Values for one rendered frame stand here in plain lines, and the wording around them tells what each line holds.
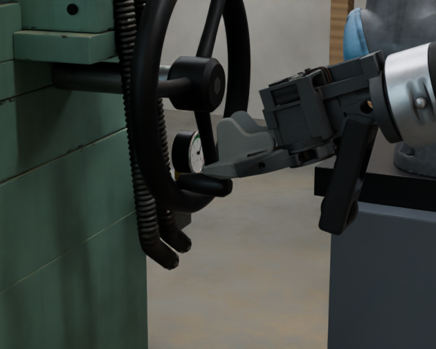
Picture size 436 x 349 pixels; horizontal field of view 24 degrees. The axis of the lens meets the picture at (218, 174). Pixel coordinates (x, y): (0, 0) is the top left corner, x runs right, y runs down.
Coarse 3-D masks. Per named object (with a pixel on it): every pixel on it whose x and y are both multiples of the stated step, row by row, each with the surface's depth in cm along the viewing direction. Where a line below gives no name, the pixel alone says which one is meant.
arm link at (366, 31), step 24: (384, 0) 103; (408, 0) 102; (432, 0) 102; (360, 24) 103; (384, 24) 102; (408, 24) 101; (432, 24) 100; (360, 48) 102; (384, 48) 101; (408, 48) 100
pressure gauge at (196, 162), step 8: (176, 136) 141; (184, 136) 141; (192, 136) 141; (176, 144) 141; (184, 144) 140; (192, 144) 141; (200, 144) 143; (176, 152) 141; (184, 152) 140; (192, 152) 141; (200, 152) 144; (176, 160) 141; (184, 160) 140; (192, 160) 142; (200, 160) 144; (176, 168) 142; (184, 168) 141; (192, 168) 141; (200, 168) 144; (176, 176) 144
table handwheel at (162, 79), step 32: (160, 0) 100; (224, 0) 114; (160, 32) 99; (64, 64) 116; (96, 64) 115; (192, 64) 109; (160, 96) 102; (192, 96) 109; (160, 160) 102; (160, 192) 104
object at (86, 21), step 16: (0, 0) 110; (16, 0) 109; (32, 0) 108; (48, 0) 108; (64, 0) 107; (80, 0) 106; (96, 0) 106; (112, 0) 108; (32, 16) 109; (48, 16) 108; (64, 16) 107; (80, 16) 107; (96, 16) 106; (112, 16) 109; (80, 32) 107; (96, 32) 106
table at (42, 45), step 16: (0, 16) 106; (16, 16) 108; (0, 32) 106; (16, 32) 108; (32, 32) 108; (48, 32) 108; (64, 32) 108; (112, 32) 109; (0, 48) 106; (16, 48) 108; (32, 48) 108; (48, 48) 107; (64, 48) 106; (80, 48) 105; (96, 48) 106; (112, 48) 109
